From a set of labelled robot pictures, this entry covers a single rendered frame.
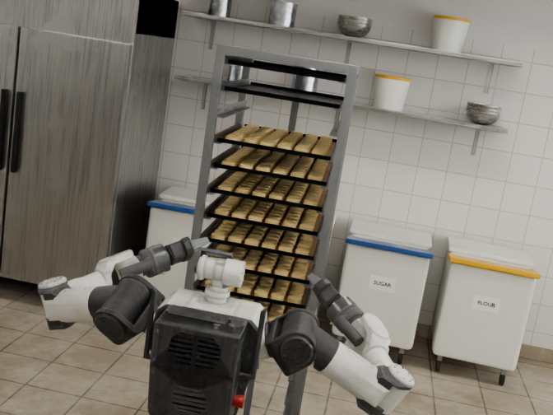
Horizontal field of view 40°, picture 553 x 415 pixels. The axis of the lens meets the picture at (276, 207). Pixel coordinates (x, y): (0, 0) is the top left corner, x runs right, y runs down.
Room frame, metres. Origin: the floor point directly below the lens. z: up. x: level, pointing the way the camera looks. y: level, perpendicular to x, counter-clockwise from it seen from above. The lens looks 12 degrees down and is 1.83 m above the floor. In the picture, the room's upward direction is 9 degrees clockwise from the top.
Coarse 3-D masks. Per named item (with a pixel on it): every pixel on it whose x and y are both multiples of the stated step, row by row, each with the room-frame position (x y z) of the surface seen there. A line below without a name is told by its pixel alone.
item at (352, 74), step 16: (352, 80) 2.57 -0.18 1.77; (352, 96) 2.57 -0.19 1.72; (336, 144) 2.57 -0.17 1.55; (336, 160) 2.57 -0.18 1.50; (336, 176) 2.57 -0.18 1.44; (336, 192) 2.57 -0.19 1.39; (320, 240) 2.57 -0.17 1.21; (320, 256) 2.57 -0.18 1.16; (320, 272) 2.57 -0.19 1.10; (304, 368) 2.57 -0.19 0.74
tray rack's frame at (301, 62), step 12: (228, 48) 2.61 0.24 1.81; (240, 48) 2.60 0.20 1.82; (264, 60) 2.60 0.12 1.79; (276, 60) 2.59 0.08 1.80; (288, 60) 2.59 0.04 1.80; (300, 60) 2.58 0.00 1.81; (312, 60) 2.58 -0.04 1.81; (324, 60) 3.05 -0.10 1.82; (300, 84) 3.22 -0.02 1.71; (240, 96) 3.22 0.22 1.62; (240, 120) 3.22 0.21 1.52; (348, 132) 3.18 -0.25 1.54; (336, 204) 3.20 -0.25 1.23; (324, 264) 3.18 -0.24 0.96; (252, 384) 3.22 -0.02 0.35; (252, 396) 3.21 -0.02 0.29
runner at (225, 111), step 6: (240, 102) 3.09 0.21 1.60; (246, 102) 3.24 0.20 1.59; (222, 108) 2.70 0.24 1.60; (228, 108) 2.81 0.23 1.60; (234, 108) 2.94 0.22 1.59; (240, 108) 3.09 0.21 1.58; (246, 108) 3.14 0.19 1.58; (216, 114) 2.61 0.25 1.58; (222, 114) 2.69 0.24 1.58; (228, 114) 2.73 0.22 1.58
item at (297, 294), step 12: (252, 276) 2.82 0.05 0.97; (228, 288) 2.64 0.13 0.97; (240, 288) 2.64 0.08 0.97; (252, 288) 2.70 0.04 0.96; (264, 288) 2.69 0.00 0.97; (276, 288) 2.71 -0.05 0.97; (288, 288) 2.80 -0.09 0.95; (300, 288) 2.76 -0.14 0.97; (288, 300) 2.63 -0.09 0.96; (300, 300) 2.63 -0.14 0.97
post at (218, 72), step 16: (224, 48) 2.61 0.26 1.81; (224, 64) 2.63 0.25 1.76; (208, 112) 2.61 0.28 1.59; (208, 128) 2.61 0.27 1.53; (208, 144) 2.61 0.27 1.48; (208, 160) 2.61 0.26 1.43; (208, 176) 2.62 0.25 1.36; (192, 256) 2.61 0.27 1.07; (192, 272) 2.61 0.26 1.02; (192, 288) 2.61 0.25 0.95
